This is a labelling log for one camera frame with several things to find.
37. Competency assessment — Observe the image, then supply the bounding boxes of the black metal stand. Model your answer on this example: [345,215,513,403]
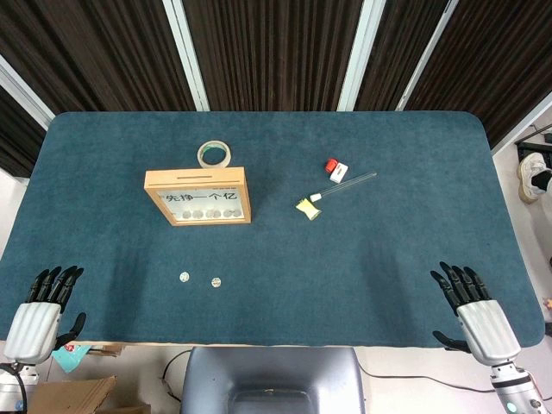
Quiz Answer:
[515,124,552,163]

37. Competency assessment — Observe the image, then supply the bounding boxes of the black floor cable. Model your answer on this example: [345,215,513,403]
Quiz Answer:
[161,348,193,385]
[357,361,497,393]

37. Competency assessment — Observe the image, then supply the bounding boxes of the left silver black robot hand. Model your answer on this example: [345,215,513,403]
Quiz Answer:
[3,265,87,363]

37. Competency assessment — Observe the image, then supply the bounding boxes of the dark brown pleated curtain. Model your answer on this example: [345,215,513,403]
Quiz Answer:
[405,0,552,147]
[183,0,366,112]
[0,0,195,116]
[0,85,48,178]
[355,0,449,111]

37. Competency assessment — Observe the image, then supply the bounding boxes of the brown cardboard box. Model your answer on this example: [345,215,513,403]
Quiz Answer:
[28,374,152,414]

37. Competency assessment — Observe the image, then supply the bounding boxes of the white window post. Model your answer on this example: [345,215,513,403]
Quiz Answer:
[491,92,552,154]
[336,0,387,112]
[0,55,55,130]
[162,0,211,112]
[395,0,458,111]

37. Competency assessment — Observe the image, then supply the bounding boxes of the blue table cloth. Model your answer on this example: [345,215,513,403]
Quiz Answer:
[0,110,545,348]

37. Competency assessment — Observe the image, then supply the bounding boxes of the teal plastic bag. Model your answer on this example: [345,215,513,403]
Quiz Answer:
[51,342,94,374]

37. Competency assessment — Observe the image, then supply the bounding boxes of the wooden coin bank box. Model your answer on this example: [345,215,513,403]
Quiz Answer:
[143,166,253,227]

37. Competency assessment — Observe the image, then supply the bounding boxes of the clear tape roll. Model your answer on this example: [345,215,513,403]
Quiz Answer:
[197,140,232,169]

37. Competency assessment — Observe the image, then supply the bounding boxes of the yellow packet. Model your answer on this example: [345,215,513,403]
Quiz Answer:
[295,198,323,221]

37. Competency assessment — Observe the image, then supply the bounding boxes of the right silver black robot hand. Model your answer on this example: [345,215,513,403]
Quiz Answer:
[430,260,522,367]

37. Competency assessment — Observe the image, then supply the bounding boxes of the thin glass rod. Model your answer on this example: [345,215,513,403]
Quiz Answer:
[321,172,378,196]

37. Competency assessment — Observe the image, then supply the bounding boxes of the white sneaker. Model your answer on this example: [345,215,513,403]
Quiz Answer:
[517,151,552,204]

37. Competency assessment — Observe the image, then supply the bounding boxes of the person's leg with black sock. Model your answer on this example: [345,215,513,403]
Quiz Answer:
[532,168,552,195]

